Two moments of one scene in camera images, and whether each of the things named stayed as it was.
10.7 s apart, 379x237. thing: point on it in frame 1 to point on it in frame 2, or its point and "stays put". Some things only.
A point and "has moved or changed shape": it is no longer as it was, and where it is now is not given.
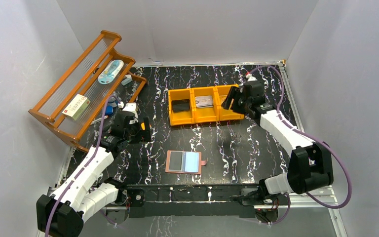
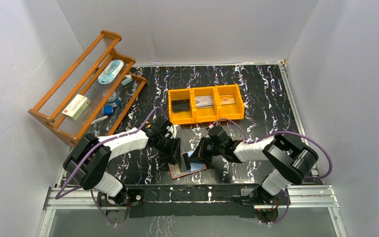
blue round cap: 109,110 stays put
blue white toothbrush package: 110,71 stays put
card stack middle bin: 204,101 stays put
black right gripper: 225,104 to 198,156
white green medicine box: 77,106 stays put
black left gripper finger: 145,136 to 186,160
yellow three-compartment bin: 199,104 stays put
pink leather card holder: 184,162 has moved or changed shape
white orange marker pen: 95,121 stays put
